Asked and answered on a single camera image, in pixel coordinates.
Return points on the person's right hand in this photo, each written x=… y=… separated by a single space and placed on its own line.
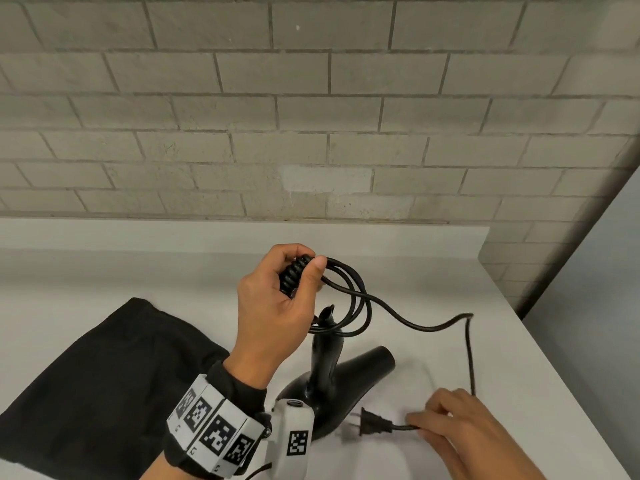
x=475 y=439

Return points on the person's left hand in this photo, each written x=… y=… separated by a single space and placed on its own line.
x=270 y=319

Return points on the black hair dryer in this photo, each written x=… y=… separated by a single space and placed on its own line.
x=360 y=369

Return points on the black cloth drawstring bag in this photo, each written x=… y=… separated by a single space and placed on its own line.
x=100 y=384

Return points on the person's left forearm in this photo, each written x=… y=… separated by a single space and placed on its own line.
x=165 y=469

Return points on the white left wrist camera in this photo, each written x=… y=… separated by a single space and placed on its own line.
x=287 y=419

